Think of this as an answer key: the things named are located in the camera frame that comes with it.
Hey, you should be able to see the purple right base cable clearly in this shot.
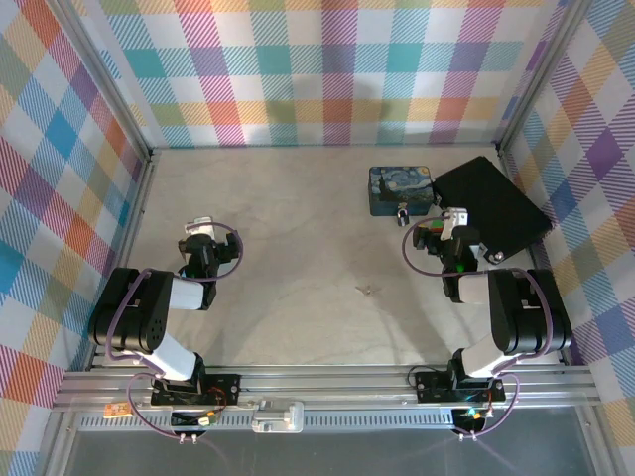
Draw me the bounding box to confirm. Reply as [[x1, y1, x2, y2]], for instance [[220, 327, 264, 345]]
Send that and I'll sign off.
[[456, 375, 522, 441]]

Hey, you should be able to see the aluminium frame rail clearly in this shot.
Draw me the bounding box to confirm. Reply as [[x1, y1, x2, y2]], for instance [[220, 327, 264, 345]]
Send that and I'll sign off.
[[51, 363, 598, 414]]

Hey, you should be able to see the purple right wrist camera cable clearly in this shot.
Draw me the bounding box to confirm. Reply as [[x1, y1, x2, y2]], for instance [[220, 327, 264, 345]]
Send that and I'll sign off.
[[402, 216, 492, 279]]

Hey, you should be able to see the aluminium corner post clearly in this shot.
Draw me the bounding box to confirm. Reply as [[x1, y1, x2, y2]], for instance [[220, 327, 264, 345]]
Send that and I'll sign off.
[[63, 0, 161, 165], [493, 0, 592, 159]]

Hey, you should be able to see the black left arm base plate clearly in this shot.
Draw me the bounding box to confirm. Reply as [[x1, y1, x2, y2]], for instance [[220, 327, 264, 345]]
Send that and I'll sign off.
[[149, 372, 243, 410]]

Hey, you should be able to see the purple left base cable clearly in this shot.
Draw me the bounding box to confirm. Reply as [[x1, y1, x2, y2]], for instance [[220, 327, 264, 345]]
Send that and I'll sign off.
[[127, 371, 230, 441]]

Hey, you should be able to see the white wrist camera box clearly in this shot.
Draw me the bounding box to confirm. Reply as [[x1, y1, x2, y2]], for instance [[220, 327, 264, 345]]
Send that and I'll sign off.
[[184, 214, 218, 238], [441, 207, 470, 242]]

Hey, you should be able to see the starry night painted box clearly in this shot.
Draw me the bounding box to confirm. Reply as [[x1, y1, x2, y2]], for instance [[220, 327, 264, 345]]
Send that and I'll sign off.
[[367, 165, 437, 218]]

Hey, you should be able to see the black flat case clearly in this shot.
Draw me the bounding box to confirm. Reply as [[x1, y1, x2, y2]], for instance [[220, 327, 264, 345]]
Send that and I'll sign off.
[[432, 155, 555, 265]]

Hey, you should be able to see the purple left wrist camera cable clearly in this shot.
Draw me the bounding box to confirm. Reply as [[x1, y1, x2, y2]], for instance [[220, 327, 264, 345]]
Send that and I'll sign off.
[[190, 221, 245, 285]]

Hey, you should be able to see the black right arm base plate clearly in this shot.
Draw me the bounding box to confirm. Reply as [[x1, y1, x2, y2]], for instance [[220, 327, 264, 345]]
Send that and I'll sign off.
[[413, 369, 508, 406]]

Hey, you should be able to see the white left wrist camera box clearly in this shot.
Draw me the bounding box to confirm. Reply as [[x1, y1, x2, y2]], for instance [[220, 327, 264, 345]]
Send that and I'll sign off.
[[184, 214, 218, 238]]

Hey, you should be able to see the purple wrist camera cable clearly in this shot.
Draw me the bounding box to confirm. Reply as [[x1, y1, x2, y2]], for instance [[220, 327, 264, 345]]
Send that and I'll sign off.
[[190, 221, 245, 285], [402, 216, 492, 279]]

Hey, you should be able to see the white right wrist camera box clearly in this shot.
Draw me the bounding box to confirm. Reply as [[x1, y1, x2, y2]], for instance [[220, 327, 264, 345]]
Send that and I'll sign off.
[[441, 207, 470, 242]]

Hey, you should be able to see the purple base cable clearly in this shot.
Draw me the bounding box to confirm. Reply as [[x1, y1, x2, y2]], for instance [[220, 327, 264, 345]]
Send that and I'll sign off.
[[127, 371, 230, 441], [456, 375, 522, 441]]

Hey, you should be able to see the multicoloured puzzle cube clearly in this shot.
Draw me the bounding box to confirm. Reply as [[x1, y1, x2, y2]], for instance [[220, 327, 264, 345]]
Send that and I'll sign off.
[[416, 220, 446, 245]]

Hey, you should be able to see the perforated grey cable duct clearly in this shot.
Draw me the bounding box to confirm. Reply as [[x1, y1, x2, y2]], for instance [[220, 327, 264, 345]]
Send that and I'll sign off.
[[72, 410, 500, 433]]

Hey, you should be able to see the silver metal bracket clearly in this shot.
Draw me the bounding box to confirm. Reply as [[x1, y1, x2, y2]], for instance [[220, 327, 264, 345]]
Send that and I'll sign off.
[[250, 400, 306, 435]]

